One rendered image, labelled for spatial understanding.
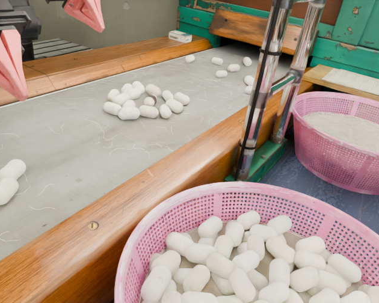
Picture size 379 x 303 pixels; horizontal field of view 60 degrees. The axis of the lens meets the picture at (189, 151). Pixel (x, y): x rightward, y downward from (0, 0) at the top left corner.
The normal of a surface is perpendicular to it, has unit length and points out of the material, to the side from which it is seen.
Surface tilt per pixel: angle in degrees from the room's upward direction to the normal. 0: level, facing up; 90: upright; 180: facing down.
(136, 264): 72
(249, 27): 67
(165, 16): 90
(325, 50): 90
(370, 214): 0
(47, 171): 0
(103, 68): 45
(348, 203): 0
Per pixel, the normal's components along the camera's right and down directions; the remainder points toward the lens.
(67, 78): 0.66, -0.33
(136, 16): -0.48, 0.41
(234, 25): -0.46, 0.02
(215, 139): 0.12, -0.85
